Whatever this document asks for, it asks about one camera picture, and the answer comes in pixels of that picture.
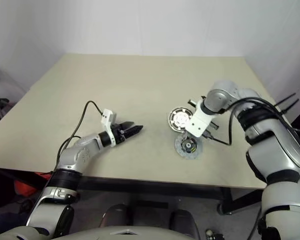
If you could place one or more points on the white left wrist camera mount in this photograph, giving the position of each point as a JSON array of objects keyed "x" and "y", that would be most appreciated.
[{"x": 107, "y": 115}]

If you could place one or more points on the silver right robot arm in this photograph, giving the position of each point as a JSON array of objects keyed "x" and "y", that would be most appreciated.
[{"x": 277, "y": 150}]

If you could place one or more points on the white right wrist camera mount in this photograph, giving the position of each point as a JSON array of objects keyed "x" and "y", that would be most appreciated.
[{"x": 198, "y": 123}]

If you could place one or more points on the black silver rotor disc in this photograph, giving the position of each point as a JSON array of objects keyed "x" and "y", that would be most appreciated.
[{"x": 180, "y": 118}]

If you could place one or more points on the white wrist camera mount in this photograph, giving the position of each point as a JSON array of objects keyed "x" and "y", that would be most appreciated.
[
  {"x": 198, "y": 123},
  {"x": 107, "y": 115}
]

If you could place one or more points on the grey robot torso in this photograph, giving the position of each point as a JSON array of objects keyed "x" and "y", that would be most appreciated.
[{"x": 90, "y": 235}]

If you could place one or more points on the small black object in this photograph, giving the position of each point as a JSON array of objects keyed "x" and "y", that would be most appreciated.
[{"x": 218, "y": 236}]

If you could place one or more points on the red object under table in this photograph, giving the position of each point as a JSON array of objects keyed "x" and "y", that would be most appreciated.
[{"x": 25, "y": 188}]

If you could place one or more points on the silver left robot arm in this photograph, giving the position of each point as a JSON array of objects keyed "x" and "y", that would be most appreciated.
[{"x": 82, "y": 152}]

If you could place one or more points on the black table frame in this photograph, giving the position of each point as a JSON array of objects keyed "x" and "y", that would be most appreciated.
[{"x": 165, "y": 187}]

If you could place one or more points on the small white round object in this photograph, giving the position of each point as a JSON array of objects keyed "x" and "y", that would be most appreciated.
[{"x": 209, "y": 232}]

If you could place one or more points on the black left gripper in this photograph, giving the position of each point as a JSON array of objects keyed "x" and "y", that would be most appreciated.
[{"x": 118, "y": 136}]

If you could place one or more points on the dark rounded shape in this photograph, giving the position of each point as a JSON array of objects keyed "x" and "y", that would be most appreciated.
[
  {"x": 118, "y": 215},
  {"x": 185, "y": 221}
]

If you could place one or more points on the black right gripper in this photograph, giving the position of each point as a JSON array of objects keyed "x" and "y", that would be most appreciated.
[{"x": 215, "y": 125}]

